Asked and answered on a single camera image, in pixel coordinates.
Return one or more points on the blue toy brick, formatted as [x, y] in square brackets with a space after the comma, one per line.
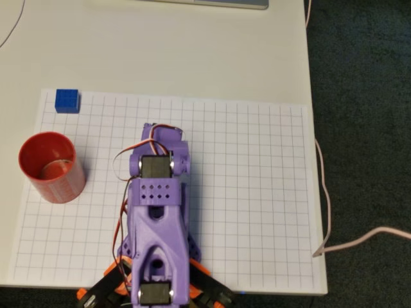
[66, 101]

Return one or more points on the purple 3D-printed robot arm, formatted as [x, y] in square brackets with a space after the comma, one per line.
[157, 231]

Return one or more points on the red cup with white print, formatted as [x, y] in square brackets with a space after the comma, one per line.
[64, 189]

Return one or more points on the white grid paper sheet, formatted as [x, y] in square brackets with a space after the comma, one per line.
[241, 192]

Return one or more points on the black orange table clamp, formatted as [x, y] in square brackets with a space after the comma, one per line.
[212, 285]
[102, 285]

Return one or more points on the silver laptop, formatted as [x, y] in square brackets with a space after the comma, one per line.
[224, 4]

